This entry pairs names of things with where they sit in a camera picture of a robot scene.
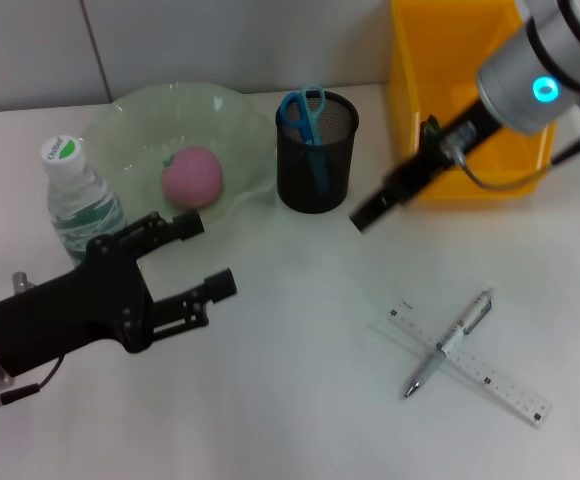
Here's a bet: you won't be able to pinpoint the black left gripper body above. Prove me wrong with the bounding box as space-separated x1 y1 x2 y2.
0 234 154 379

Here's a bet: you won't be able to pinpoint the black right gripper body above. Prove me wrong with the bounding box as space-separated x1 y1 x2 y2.
382 97 504 206

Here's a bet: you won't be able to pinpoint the green plastic wrapper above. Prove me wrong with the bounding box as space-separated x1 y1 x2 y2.
422 115 444 151

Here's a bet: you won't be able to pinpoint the pink peach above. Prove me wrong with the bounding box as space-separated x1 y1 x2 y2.
161 145 224 211

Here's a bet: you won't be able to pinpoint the blue scissors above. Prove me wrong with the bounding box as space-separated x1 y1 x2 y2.
277 85 334 199

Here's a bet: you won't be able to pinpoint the green label water bottle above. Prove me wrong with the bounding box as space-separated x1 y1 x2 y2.
39 135 127 266

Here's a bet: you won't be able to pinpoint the silver ballpoint pen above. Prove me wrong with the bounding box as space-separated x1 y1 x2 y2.
402 287 495 400

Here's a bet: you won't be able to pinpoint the clear plastic ruler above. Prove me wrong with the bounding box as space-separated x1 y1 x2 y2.
369 298 554 430

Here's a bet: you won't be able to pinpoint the black mesh pen holder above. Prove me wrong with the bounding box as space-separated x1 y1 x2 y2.
275 89 361 215

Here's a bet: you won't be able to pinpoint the green glass fruit plate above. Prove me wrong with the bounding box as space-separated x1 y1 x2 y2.
77 82 277 246

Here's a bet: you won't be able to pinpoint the yellow plastic bin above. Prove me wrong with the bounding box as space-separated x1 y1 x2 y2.
388 0 560 200

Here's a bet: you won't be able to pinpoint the right gripper cable with plug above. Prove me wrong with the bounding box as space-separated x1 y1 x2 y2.
439 124 580 191

